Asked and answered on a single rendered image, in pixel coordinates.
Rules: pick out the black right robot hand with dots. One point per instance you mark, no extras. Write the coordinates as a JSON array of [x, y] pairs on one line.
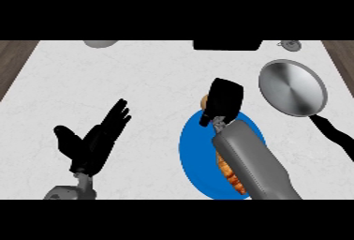
[[224, 98]]

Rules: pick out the black appliance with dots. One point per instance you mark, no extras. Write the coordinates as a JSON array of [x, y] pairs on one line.
[[227, 45]]

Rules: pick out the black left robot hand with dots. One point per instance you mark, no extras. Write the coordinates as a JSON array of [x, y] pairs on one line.
[[94, 141]]

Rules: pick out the orange can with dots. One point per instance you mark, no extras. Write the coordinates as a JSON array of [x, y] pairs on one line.
[[230, 176]]

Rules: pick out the small grey lid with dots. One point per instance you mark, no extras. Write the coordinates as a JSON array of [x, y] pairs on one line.
[[290, 45]]

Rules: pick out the blue plate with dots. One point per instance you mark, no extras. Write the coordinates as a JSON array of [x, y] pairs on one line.
[[197, 159]]

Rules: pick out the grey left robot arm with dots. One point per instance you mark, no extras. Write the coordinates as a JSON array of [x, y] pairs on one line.
[[73, 190]]

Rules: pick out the grey bowl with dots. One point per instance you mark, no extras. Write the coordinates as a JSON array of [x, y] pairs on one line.
[[100, 43]]

